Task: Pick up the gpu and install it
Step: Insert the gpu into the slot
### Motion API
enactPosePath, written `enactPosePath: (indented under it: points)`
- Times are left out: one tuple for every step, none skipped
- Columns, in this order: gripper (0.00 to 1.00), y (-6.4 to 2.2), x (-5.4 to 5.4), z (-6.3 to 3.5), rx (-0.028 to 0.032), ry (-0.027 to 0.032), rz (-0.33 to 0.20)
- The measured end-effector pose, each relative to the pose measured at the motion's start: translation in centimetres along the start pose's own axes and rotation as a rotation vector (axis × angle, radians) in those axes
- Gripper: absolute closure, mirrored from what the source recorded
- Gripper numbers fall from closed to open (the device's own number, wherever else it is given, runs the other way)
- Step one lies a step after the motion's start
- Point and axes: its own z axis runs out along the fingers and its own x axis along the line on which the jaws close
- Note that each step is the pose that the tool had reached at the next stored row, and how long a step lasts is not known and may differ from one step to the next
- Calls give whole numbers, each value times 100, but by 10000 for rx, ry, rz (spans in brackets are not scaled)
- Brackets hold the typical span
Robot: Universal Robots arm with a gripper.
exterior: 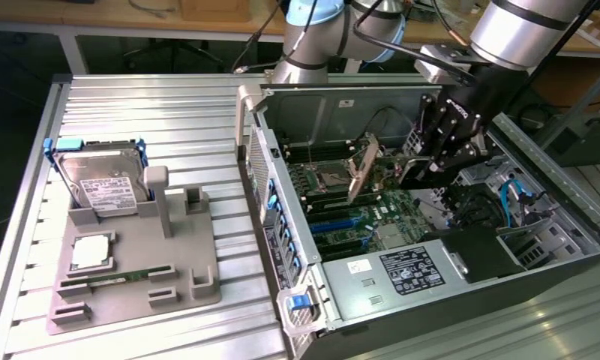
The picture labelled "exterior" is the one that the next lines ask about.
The hard disk in blue caddy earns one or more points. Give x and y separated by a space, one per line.
102 180

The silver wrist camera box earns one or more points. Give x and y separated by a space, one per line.
440 71

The black plastic shroud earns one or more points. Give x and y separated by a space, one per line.
480 255

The green motherboard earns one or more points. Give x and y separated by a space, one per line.
397 217

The grey power supply unit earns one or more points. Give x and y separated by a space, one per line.
360 292

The black slanted pole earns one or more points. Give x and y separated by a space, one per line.
544 62

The blue expansion slot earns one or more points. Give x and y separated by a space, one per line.
337 225

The CPU socket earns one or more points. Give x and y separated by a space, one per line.
332 176

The silver CPU chip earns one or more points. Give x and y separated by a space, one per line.
90 252

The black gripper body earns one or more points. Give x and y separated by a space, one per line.
484 97

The green expansion card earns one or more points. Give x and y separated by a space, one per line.
364 165

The green RAM stick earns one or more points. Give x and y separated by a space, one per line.
120 279

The open black PC case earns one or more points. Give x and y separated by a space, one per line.
480 311

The long wooden desk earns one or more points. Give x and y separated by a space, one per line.
129 21

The grey plastic parts rack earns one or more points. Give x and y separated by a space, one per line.
124 307

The black expansion slot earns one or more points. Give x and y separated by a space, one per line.
340 248

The blue case latch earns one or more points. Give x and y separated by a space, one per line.
298 303

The metal disk bay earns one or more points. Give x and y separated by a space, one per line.
529 247

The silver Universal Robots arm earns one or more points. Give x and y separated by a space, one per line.
304 41

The thin metal locking lever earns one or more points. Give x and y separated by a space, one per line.
310 155

